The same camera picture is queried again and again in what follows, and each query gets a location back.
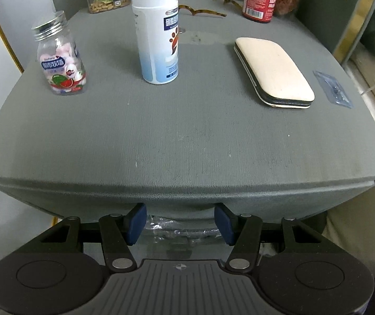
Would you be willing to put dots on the brown spiral hair clip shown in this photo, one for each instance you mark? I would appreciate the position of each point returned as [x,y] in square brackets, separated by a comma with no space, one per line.
[207,3]

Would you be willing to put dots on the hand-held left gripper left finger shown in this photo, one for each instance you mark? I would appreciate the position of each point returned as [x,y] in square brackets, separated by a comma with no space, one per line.
[136,224]

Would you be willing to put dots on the clear plastic packet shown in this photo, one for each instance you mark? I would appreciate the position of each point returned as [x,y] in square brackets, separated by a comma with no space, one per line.
[333,88]

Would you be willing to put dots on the beige case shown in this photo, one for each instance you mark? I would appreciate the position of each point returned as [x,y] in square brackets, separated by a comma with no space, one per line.
[272,70]

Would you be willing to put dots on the clear plastic bag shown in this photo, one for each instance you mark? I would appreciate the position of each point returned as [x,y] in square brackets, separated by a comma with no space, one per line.
[181,231]

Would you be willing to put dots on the wooden drawer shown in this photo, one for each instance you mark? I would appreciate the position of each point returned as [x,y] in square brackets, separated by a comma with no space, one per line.
[187,201]

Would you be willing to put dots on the grey nightstand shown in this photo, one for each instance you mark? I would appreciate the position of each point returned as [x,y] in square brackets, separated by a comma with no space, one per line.
[187,131]

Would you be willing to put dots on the white spray can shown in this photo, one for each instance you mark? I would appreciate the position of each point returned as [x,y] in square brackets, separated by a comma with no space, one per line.
[158,32]

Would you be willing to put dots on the clear candy bottle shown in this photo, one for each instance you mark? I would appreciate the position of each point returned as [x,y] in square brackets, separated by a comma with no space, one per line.
[61,62]

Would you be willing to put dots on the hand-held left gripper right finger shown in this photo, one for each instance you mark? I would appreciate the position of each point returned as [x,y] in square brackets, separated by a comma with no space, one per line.
[223,224]

